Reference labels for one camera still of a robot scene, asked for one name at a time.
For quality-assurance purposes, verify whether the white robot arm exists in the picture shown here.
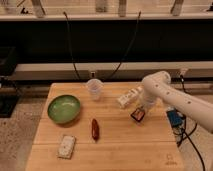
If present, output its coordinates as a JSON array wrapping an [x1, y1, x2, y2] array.
[[139, 71, 213, 134]]

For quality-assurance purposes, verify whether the white eraser box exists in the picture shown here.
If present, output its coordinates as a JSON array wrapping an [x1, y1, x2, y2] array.
[[117, 87, 142, 108]]

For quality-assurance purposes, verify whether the translucent plastic cup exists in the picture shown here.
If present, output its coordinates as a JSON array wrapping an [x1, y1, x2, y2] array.
[[86, 79, 103, 100]]

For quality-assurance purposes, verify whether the green ceramic bowl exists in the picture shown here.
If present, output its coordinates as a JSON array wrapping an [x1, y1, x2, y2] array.
[[47, 95, 81, 124]]

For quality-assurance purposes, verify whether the blue device beside table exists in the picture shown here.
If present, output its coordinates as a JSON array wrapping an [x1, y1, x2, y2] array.
[[167, 109, 183, 128]]

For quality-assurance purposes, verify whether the white rectangular sponge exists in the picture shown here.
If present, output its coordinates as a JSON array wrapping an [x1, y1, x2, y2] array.
[[58, 135, 76, 159]]

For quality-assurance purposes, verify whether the black cable on floor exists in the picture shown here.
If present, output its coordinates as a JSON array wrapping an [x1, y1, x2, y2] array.
[[175, 74, 207, 171]]

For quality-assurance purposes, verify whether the right black hanging cable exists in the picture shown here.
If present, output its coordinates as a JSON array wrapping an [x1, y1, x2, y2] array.
[[105, 10, 142, 81]]

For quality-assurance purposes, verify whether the black hanging cable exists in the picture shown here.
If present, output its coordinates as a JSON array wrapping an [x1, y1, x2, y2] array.
[[62, 11, 82, 81], [105, 10, 142, 81]]

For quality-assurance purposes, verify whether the left black hanging cable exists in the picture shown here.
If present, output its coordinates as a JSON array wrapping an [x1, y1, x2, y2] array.
[[62, 11, 82, 81]]

